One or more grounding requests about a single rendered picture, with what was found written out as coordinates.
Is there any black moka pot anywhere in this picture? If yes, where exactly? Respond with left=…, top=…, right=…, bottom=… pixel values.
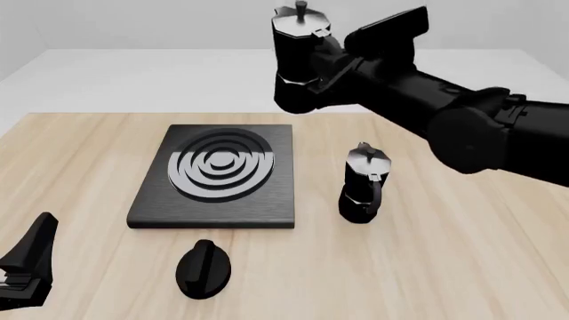
left=270, top=0, right=335, bottom=116
left=338, top=141, right=395, bottom=225

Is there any black stove plate with rings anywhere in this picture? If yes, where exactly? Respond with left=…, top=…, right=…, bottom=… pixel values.
left=126, top=124, right=297, bottom=231

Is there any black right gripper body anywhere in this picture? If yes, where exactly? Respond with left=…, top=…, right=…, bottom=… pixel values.
left=309, top=35, right=359, bottom=94

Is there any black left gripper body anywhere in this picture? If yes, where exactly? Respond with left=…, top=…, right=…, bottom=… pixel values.
left=0, top=265, right=54, bottom=309

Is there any round black stove knob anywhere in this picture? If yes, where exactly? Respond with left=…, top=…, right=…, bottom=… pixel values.
left=175, top=238, right=233, bottom=300

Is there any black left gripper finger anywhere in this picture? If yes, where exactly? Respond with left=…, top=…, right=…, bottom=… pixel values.
left=0, top=211, right=60, bottom=278

